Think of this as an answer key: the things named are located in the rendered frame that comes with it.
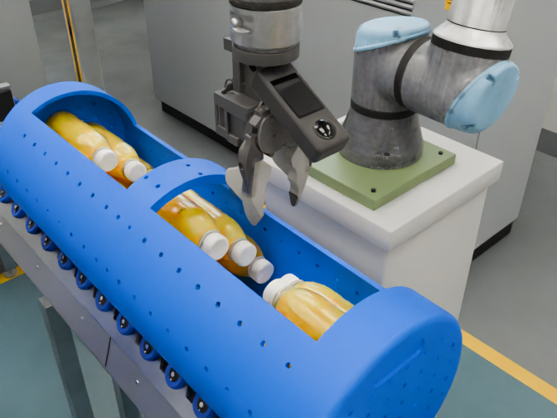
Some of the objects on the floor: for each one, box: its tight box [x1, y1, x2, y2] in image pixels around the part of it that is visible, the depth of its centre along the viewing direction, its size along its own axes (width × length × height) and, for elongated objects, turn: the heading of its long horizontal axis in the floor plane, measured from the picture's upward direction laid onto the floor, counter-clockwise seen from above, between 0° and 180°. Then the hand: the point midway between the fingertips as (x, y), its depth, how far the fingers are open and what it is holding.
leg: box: [38, 296, 94, 418], centre depth 178 cm, size 6×6×63 cm
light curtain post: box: [61, 0, 105, 92], centre depth 196 cm, size 6×6×170 cm
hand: (278, 208), depth 76 cm, fingers open, 5 cm apart
